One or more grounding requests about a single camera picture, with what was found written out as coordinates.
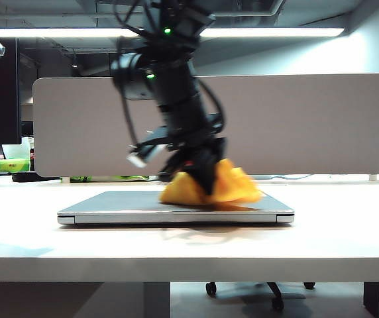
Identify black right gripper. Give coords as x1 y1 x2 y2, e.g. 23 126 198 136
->
157 127 227 197

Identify yellow orange cleaning rag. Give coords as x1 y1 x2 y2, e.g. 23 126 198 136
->
158 158 263 211

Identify silver closed laptop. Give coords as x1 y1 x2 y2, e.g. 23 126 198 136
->
56 189 296 226

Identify green plastic package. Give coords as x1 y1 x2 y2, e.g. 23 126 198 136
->
69 175 150 184

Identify grey fabric desk divider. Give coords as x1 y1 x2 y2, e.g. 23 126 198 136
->
31 73 379 178

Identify grey table leg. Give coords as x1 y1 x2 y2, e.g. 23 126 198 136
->
142 282 172 318

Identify black office chair base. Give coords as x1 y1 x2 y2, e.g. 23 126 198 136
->
204 282 316 313

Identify black round flat object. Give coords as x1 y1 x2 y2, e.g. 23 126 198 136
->
11 171 61 184

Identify long ceiling light strip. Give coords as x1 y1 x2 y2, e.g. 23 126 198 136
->
0 27 345 38

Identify white tissue sheet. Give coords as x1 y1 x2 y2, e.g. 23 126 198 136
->
1 136 34 160

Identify green tissue box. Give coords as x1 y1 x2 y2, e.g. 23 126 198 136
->
0 158 31 174

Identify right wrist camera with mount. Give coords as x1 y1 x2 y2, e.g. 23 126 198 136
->
127 127 168 169

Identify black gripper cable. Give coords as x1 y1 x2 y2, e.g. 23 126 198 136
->
197 78 227 135

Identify black camera cable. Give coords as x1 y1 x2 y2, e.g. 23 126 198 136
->
113 0 146 150

